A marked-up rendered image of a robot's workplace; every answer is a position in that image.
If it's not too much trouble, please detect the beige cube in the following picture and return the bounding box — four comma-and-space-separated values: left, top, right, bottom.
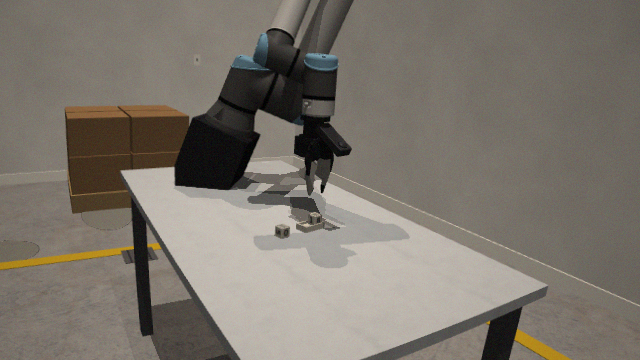
308, 212, 322, 225
275, 224, 290, 239

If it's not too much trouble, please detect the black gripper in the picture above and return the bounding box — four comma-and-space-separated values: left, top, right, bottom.
294, 115, 334, 196

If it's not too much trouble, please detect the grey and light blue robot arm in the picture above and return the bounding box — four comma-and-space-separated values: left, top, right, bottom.
205, 0, 354, 157

